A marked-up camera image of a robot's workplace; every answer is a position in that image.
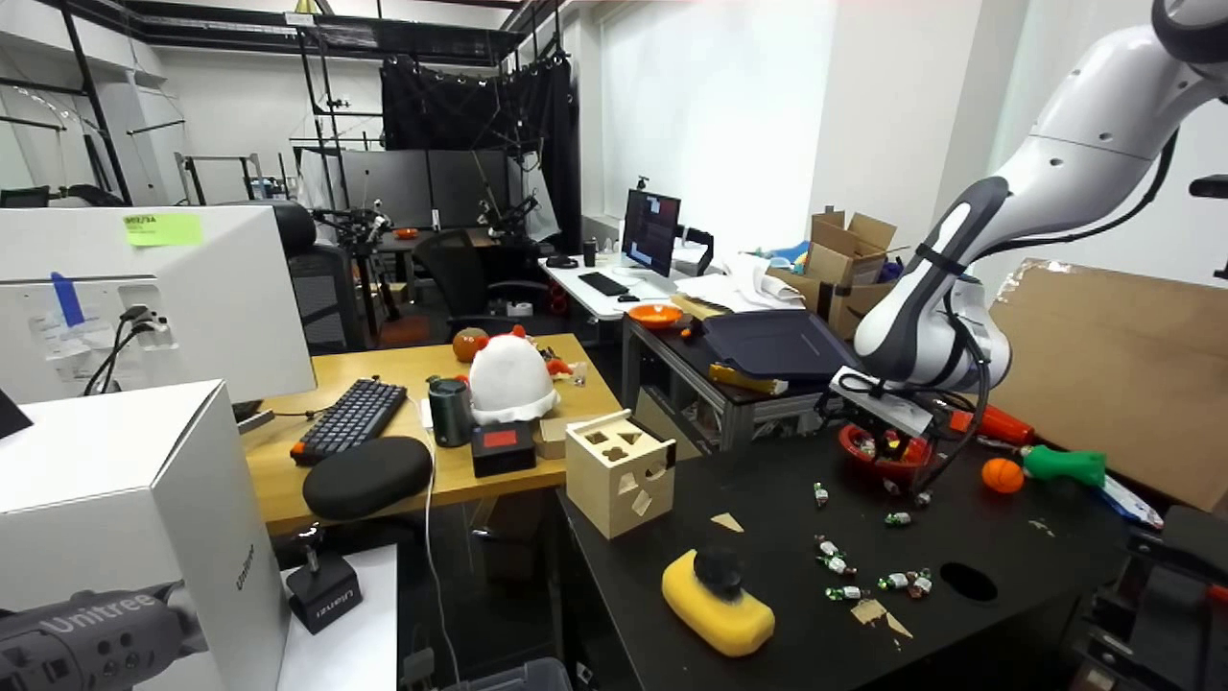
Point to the orange cylinder toy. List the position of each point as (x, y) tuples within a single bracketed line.
[(1003, 424)]

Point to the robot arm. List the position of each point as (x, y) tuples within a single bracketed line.
[(1084, 144)]

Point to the black box with red label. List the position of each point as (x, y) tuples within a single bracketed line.
[(502, 449)]

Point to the heap of papers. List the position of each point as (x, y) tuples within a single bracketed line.
[(739, 286)]

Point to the white blue packet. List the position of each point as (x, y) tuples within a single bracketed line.
[(1132, 501)]

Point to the stack of cardboard boxes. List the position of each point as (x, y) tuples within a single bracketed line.
[(842, 264)]

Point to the black keyboard with orange edge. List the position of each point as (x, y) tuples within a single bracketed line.
[(350, 419)]

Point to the small cardboard box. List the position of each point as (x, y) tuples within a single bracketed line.
[(551, 439)]

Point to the small orange ball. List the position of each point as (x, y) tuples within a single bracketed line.
[(1003, 476)]

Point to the red bowl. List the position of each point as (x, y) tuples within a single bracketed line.
[(892, 468)]

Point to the small black box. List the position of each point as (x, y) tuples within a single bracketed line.
[(323, 593)]

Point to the black curtain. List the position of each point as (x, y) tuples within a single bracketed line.
[(480, 106)]

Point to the large white box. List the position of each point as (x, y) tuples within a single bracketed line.
[(106, 499)]

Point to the brown cardboard panel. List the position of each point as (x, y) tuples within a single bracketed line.
[(1122, 374)]

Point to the yellow sponge with black knob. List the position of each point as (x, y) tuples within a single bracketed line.
[(715, 609)]

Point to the black mesh office chair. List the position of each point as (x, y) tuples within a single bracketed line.
[(317, 278)]

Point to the black oval cushion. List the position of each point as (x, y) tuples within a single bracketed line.
[(366, 478)]

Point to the dark green cylinder speaker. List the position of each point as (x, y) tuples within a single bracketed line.
[(450, 413)]

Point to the wooden shape pieces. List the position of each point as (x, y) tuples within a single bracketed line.
[(871, 611)]

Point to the white desk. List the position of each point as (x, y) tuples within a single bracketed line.
[(590, 297)]

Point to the white monitor back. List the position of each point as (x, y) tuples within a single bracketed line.
[(221, 297)]

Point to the black equipment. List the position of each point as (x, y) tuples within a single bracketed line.
[(1161, 605)]

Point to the wooden shape sorter box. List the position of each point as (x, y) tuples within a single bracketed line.
[(614, 480)]

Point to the wooden desk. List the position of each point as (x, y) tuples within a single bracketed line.
[(422, 480)]

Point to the orange bowl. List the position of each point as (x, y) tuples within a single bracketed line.
[(655, 316)]

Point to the dark blue mat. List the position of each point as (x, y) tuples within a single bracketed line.
[(777, 344)]

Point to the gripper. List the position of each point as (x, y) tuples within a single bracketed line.
[(842, 411)]

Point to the white plush hat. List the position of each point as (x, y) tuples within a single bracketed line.
[(511, 382)]

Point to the large orange ball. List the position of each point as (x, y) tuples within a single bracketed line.
[(469, 345)]

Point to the metal frame table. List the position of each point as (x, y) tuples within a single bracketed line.
[(691, 393)]

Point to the wooden triangle piece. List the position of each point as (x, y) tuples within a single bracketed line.
[(727, 522)]

